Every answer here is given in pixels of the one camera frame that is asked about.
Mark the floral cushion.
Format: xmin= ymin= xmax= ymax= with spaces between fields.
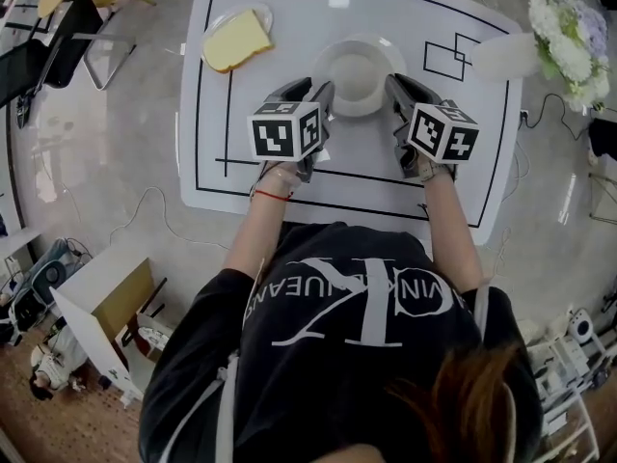
xmin=137 ymin=325 xmax=173 ymax=356

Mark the white artificial flower bouquet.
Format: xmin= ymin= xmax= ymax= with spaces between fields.
xmin=527 ymin=0 xmax=612 ymax=114

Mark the white vase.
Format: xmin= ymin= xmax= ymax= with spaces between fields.
xmin=469 ymin=33 xmax=544 ymax=82

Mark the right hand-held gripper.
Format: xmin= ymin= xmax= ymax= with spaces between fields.
xmin=385 ymin=72 xmax=481 ymax=180

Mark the white printed sack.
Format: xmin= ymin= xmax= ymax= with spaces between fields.
xmin=28 ymin=325 xmax=91 ymax=402

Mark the grey shoulder strap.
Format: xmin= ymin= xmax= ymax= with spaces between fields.
xmin=166 ymin=352 xmax=241 ymax=463
xmin=471 ymin=285 xmax=494 ymax=354

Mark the person's black printed shirt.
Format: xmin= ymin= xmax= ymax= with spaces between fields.
xmin=139 ymin=222 xmax=544 ymax=463

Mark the white floor cable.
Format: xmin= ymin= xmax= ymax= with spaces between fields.
xmin=108 ymin=185 xmax=232 ymax=251

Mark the grey wristband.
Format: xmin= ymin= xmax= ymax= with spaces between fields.
xmin=417 ymin=159 xmax=457 ymax=182

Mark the red string bracelet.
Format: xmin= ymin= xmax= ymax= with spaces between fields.
xmin=253 ymin=188 xmax=293 ymax=203

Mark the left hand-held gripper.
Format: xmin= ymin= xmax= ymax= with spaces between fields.
xmin=247 ymin=76 xmax=336 ymax=185

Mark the white wooden cabinet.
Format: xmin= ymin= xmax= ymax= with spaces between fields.
xmin=50 ymin=256 xmax=155 ymax=404

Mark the grey round fan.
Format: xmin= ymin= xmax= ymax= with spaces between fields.
xmin=33 ymin=258 xmax=73 ymax=303

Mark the person's left forearm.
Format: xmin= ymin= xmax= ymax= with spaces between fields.
xmin=224 ymin=161 xmax=296 ymax=284

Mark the white table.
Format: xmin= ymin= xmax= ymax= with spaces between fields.
xmin=175 ymin=0 xmax=524 ymax=246

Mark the beige chair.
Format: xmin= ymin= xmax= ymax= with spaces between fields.
xmin=119 ymin=277 xmax=175 ymax=364

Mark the black office chair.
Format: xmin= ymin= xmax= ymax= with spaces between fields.
xmin=0 ymin=0 xmax=140 ymax=110

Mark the white storage rack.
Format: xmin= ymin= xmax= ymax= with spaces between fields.
xmin=523 ymin=296 xmax=617 ymax=463

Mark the person's right forearm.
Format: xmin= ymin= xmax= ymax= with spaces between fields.
xmin=420 ymin=161 xmax=484 ymax=293

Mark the black handheld device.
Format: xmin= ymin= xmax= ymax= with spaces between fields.
xmin=15 ymin=89 xmax=39 ymax=129

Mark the white round camera device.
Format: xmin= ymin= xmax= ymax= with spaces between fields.
xmin=568 ymin=308 xmax=597 ymax=345

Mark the yellow bread slice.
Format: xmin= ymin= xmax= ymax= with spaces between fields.
xmin=201 ymin=9 xmax=275 ymax=74

